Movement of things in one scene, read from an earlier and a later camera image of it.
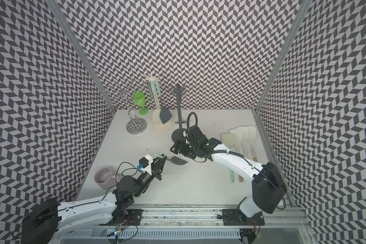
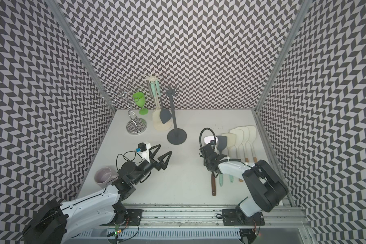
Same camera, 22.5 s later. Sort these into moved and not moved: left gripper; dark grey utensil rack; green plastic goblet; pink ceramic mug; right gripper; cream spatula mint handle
Moved: dark grey utensil rack; right gripper; left gripper
Not moved: pink ceramic mug; green plastic goblet; cream spatula mint handle
